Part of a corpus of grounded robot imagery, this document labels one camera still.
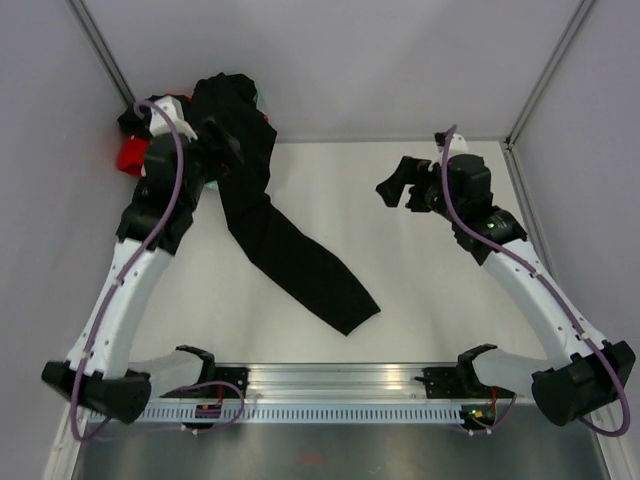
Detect black trousers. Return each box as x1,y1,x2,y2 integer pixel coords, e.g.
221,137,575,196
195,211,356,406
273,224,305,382
117,72,382,338

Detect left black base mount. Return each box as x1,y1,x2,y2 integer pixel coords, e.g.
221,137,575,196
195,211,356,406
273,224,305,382
170,345,249,401

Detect aluminium mounting rail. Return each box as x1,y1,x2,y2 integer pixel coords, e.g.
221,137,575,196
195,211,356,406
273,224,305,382
149,362,551,401

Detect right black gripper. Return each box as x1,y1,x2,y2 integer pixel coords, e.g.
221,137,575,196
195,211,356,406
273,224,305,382
379,154,466,222

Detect white slotted cable duct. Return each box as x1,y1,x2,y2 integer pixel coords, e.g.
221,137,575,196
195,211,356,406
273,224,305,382
139,404,464,424

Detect red garment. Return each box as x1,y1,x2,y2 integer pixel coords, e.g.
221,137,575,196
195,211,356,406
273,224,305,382
116,92,194,179

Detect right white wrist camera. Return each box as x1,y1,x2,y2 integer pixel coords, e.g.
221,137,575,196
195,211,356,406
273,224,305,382
434,132,469,163

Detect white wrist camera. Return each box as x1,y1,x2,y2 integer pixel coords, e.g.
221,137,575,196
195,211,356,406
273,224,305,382
434,132,469,163
149,95,197,140

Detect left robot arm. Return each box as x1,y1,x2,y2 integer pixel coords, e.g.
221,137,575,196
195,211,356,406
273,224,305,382
41,115,218,424

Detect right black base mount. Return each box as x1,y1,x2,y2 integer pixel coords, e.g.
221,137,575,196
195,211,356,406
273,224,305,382
413,344,497,400

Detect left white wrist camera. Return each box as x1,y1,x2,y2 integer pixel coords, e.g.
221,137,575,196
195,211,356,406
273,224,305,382
149,95,197,140

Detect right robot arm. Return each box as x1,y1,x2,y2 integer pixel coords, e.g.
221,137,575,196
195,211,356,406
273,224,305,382
376,154,636,435

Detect green white patterned garment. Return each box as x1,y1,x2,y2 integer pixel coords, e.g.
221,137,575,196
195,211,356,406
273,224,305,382
215,84,276,190

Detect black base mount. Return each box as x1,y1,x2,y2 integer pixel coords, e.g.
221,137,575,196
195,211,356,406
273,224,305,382
170,345,249,401
413,344,497,400

